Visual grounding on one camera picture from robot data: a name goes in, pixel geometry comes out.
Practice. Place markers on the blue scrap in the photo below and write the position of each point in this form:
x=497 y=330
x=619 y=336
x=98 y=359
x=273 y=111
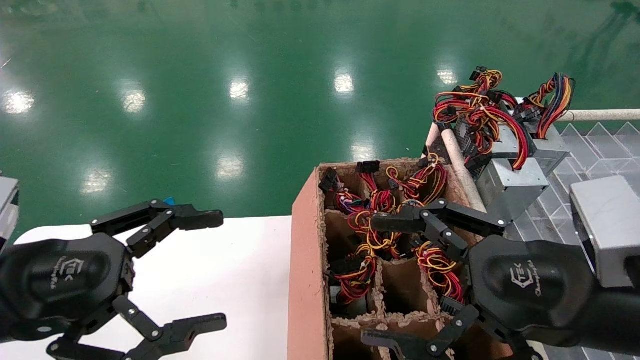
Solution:
x=169 y=201

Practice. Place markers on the thin white rack pipe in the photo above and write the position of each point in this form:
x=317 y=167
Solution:
x=600 y=115

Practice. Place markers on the brown cardboard box with dividers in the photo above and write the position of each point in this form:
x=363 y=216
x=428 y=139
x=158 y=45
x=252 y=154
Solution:
x=305 y=275

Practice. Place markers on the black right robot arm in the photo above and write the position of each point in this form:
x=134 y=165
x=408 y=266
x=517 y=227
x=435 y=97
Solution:
x=620 y=320

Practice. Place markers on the long white rack pipe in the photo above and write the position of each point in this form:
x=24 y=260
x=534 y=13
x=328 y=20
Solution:
x=457 y=155

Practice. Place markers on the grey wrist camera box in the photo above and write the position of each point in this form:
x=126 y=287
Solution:
x=7 y=205
x=610 y=225

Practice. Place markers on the short white rack pipe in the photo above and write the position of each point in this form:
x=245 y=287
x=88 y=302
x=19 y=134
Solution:
x=432 y=137

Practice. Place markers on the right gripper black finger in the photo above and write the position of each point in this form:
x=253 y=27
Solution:
x=400 y=221

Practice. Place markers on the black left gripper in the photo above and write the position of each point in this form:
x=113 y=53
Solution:
x=65 y=280

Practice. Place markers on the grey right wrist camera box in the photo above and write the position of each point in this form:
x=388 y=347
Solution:
x=610 y=225

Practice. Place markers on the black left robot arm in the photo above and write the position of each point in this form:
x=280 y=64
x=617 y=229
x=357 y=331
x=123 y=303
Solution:
x=7 y=332

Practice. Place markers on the power supply with dark mesh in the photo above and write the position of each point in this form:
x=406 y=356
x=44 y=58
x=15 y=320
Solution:
x=475 y=112

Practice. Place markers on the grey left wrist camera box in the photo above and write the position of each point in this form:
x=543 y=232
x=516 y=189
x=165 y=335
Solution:
x=7 y=205

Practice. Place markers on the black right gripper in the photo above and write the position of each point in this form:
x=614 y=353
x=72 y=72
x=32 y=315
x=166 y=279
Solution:
x=530 y=290

